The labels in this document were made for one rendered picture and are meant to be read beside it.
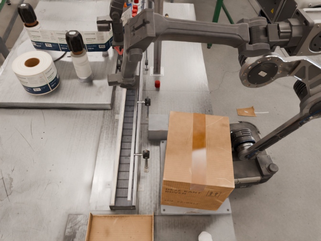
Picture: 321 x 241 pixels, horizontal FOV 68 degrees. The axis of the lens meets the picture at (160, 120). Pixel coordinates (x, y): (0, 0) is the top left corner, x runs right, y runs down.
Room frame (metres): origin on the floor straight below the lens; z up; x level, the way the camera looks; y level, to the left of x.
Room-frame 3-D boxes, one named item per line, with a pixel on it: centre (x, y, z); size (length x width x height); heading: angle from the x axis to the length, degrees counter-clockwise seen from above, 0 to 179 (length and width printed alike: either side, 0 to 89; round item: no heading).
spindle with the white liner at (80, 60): (1.02, 0.46, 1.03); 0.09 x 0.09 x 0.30
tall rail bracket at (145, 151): (0.49, 0.08, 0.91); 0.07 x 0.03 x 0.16; 93
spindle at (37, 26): (1.25, 0.79, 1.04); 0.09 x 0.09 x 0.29
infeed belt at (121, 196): (1.11, 0.18, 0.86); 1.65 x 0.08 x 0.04; 3
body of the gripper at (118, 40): (1.09, 0.25, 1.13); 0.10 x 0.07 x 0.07; 4
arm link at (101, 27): (1.08, 0.29, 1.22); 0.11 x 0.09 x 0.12; 99
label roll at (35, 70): (0.96, 0.70, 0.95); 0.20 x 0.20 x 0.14
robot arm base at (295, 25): (0.68, -0.38, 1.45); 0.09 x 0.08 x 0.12; 9
